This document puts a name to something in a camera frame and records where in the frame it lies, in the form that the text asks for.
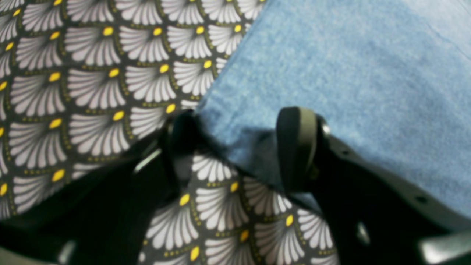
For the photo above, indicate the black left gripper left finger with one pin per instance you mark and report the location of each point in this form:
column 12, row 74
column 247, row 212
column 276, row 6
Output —
column 102, row 218

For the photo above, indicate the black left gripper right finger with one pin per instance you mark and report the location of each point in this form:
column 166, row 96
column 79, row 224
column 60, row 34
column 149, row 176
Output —
column 375, row 216

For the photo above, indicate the blue T-shirt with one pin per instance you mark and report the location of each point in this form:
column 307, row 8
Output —
column 392, row 78

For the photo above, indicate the fan-patterned tablecloth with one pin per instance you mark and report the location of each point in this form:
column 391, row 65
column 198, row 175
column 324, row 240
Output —
column 82, row 81

